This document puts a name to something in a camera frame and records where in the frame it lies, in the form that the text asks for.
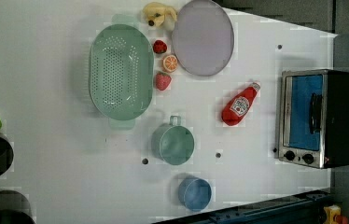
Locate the red ketchup bottle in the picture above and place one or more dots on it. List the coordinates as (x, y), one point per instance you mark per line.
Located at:
(236, 109)

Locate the black toaster oven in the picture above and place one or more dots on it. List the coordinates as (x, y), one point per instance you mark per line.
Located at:
(314, 118)

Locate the large pink strawberry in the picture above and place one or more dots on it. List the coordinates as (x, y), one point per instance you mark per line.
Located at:
(162, 81)

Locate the toy orange half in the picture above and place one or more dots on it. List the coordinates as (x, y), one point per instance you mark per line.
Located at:
(169, 63)

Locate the small dark red strawberry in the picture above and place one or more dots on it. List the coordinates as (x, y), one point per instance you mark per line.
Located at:
(159, 47)

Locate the green perforated colander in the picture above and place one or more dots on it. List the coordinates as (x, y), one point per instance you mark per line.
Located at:
(121, 69)

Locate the grey round plate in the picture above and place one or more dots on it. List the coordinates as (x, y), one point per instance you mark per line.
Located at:
(203, 38)

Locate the blue cup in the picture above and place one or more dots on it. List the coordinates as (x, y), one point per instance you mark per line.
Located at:
(194, 193)

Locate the toy banana bunch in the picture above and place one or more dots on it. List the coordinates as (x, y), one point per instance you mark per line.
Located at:
(155, 13)

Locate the yellow red toy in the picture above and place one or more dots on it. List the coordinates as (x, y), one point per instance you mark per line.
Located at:
(334, 215)

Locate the black cylinder lower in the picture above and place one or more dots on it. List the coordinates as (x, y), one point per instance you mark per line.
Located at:
(15, 208)

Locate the green mug with handle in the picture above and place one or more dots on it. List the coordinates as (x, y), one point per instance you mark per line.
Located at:
(172, 142)

